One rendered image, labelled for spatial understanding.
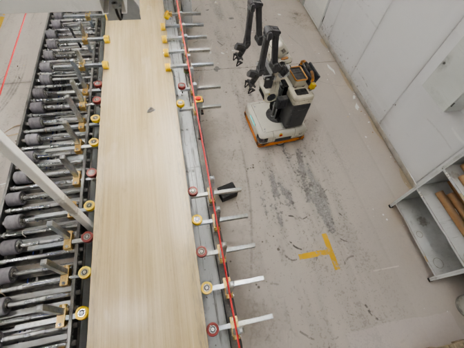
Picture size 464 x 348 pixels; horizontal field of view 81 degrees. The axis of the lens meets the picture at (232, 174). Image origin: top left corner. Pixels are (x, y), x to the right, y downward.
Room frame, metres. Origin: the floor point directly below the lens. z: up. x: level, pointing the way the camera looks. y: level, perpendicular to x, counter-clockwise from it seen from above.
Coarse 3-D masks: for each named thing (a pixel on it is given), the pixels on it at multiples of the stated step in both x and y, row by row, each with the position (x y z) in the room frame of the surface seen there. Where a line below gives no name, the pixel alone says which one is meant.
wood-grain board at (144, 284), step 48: (144, 0) 3.70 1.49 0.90; (144, 48) 2.70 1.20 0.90; (144, 96) 1.96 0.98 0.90; (144, 144) 1.38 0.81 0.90; (96, 192) 0.86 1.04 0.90; (144, 192) 0.92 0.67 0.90; (96, 240) 0.49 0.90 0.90; (144, 240) 0.54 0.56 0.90; (192, 240) 0.59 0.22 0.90; (96, 288) 0.18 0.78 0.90; (144, 288) 0.23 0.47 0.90; (192, 288) 0.27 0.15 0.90; (96, 336) -0.08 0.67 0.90; (144, 336) -0.04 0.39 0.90; (192, 336) -0.01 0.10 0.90
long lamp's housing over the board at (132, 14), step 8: (112, 0) 0.93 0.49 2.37; (120, 0) 0.94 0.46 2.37; (128, 0) 0.95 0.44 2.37; (136, 0) 0.98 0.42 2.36; (112, 8) 0.93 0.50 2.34; (128, 8) 0.95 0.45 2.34; (136, 8) 0.95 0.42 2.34; (112, 16) 0.93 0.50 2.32; (120, 16) 0.93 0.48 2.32; (128, 16) 0.94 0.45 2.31; (136, 16) 0.95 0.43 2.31
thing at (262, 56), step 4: (264, 32) 2.23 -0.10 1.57; (264, 36) 2.19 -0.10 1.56; (268, 36) 2.15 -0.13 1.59; (264, 40) 2.18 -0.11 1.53; (268, 40) 2.15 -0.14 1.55; (264, 44) 2.18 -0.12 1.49; (268, 44) 2.19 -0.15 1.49; (264, 48) 2.18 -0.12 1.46; (268, 48) 2.20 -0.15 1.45; (260, 52) 2.21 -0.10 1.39; (264, 52) 2.19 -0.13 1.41; (260, 56) 2.19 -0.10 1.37; (264, 56) 2.19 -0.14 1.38; (260, 60) 2.18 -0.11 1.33; (264, 60) 2.19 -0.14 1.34; (260, 64) 2.18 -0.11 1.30; (264, 64) 2.19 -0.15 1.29; (260, 68) 2.17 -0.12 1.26; (264, 68) 2.19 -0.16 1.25
